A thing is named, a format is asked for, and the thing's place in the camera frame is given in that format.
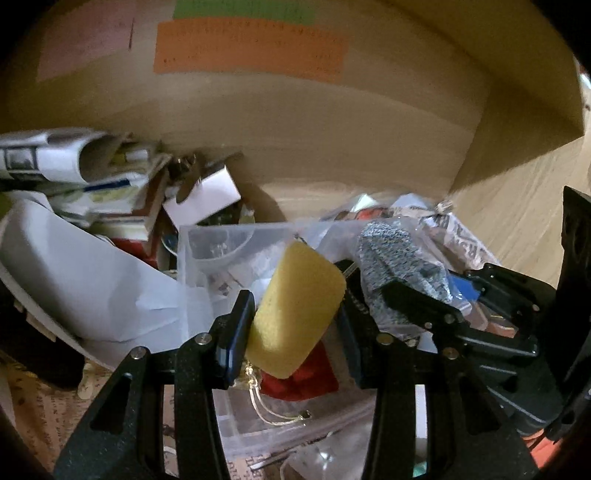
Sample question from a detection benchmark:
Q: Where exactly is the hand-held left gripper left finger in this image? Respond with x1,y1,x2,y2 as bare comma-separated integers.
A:
54,290,256,480

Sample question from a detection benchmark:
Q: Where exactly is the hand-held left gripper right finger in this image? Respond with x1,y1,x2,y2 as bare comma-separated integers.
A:
333,259,541,480

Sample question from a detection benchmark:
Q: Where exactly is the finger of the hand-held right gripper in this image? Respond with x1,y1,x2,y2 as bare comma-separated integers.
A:
379,280,540,360
455,264,557,340

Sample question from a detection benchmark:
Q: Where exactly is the grey speckled sponge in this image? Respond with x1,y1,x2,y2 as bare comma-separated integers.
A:
358,220,455,326

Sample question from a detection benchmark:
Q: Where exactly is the clear plastic storage box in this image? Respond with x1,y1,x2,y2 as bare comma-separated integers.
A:
178,219,384,457

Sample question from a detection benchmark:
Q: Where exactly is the yellow sponge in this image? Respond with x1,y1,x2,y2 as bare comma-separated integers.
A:
245,242,347,377

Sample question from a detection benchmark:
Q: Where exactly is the crumpled printed newspaper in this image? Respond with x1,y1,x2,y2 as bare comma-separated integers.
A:
392,194,502,273

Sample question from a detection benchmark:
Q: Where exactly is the red cloth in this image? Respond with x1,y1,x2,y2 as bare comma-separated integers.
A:
261,344,340,401

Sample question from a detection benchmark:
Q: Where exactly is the white cardboard box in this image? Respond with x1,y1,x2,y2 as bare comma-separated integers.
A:
161,164,242,226

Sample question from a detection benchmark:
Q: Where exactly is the white crumpled paper sheet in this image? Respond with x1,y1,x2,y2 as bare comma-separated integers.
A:
0,190,218,344

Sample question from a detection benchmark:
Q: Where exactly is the pile of books and papers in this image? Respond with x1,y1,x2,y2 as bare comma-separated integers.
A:
46,134,176,268

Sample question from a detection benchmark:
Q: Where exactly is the large brown cardboard box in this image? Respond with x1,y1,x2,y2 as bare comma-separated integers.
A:
0,0,585,227

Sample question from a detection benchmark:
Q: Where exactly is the printed paper underlay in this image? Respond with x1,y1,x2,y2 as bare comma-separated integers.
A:
0,351,116,480

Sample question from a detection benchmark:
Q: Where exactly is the rolled newspaper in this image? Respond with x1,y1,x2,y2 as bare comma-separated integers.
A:
0,129,112,185

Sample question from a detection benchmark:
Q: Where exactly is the orange paper sheet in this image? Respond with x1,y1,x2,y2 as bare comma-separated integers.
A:
153,19,348,85

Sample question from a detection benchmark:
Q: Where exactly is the green paper sheet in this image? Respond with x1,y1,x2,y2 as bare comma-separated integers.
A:
173,0,315,26

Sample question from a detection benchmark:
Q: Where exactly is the pink paper sheet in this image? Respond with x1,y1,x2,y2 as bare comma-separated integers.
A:
38,2,138,83

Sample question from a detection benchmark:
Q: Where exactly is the gold cord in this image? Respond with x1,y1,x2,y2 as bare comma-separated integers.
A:
238,362,312,426

